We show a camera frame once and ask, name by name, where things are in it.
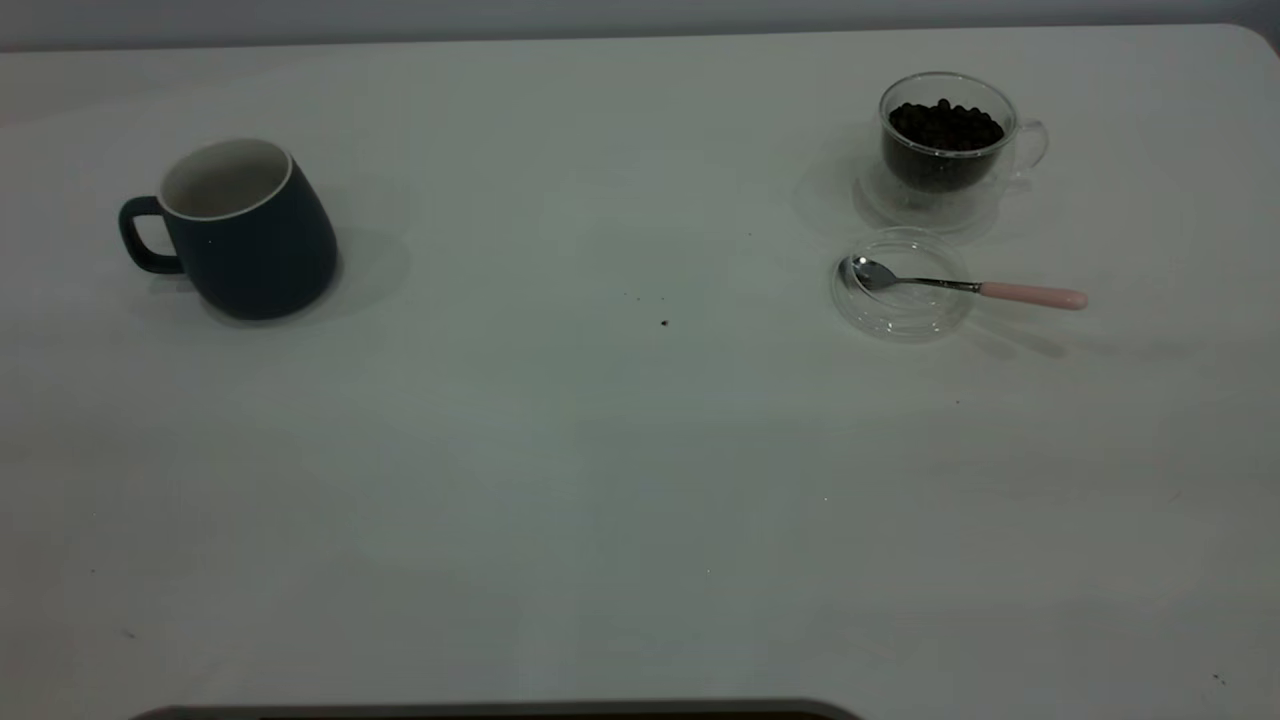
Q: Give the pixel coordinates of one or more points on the dark blue-grey ceramic mug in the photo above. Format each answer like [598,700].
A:
[260,260]

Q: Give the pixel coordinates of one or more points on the clear double-wall glass cup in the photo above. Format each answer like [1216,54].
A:
[925,205]

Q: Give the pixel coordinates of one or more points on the dark coffee beans heap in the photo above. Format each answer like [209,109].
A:
[943,135]

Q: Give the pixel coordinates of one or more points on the clear round glass lid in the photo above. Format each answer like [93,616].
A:
[900,315]

